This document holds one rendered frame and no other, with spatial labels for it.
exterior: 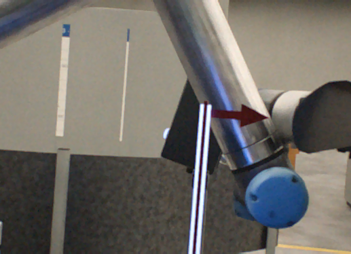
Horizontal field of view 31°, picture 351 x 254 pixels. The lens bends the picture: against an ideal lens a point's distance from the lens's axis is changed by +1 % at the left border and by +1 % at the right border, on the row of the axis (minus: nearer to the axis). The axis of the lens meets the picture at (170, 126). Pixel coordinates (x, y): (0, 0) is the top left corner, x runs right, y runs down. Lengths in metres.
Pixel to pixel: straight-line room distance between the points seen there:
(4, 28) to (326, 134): 0.49
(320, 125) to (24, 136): 6.33
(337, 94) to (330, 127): 0.12
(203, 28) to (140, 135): 5.87
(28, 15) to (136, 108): 5.72
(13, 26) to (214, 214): 1.73
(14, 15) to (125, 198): 1.50
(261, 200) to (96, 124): 5.97
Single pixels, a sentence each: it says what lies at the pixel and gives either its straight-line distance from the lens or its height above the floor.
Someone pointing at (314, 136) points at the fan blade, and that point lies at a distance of 0.69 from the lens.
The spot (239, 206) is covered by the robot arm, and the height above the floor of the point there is 1.04.
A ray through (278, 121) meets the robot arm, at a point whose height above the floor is 1.17.
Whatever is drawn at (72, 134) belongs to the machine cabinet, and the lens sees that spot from 6.76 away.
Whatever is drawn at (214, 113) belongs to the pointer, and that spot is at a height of 1.18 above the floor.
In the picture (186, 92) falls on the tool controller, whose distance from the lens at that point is 1.19.
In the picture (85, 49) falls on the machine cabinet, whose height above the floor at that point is 1.60.
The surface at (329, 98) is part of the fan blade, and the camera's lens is 0.57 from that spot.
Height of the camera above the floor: 1.20
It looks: 3 degrees down
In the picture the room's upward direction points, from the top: 4 degrees clockwise
